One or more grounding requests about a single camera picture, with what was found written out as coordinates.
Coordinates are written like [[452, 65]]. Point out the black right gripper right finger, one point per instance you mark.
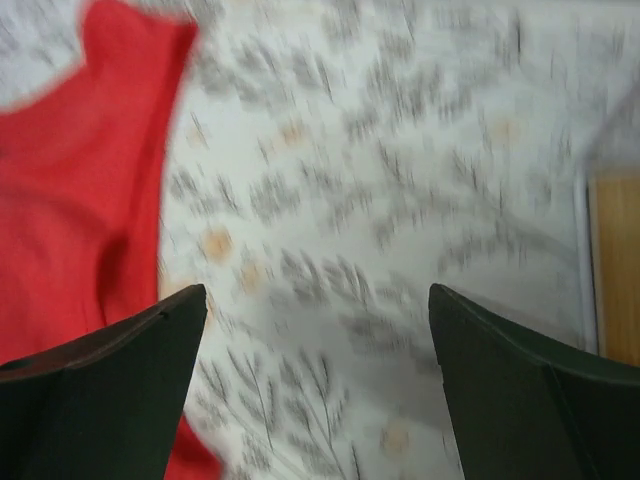
[[526, 406]]

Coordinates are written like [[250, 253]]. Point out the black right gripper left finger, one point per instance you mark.
[[106, 405]]

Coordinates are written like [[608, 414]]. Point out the red tank top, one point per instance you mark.
[[81, 181]]

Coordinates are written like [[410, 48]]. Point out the floral patterned table mat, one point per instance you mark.
[[326, 163]]

